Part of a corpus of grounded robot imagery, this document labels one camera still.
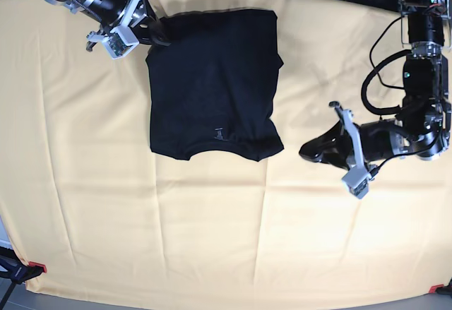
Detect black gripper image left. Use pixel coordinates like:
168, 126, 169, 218
84, 0, 170, 52

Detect red-black clamp right corner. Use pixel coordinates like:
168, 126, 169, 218
429, 280, 452, 297

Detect red-black clamp corner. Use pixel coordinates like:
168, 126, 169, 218
429, 280, 452, 297
1, 259, 47, 284

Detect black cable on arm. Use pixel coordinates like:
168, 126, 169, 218
360, 15, 412, 115

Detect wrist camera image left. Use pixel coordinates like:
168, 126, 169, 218
101, 25, 139, 59

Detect red-black clamp left corner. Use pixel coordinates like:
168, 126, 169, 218
1, 259, 47, 284

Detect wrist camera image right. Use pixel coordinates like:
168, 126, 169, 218
341, 166, 372, 199

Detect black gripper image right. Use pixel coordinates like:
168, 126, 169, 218
299, 101, 406, 171

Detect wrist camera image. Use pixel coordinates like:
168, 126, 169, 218
341, 166, 372, 199
101, 25, 139, 59

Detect yellow table cloth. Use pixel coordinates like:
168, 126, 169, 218
1, 0, 451, 309

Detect dark navy T-shirt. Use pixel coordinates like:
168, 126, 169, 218
146, 8, 284, 162

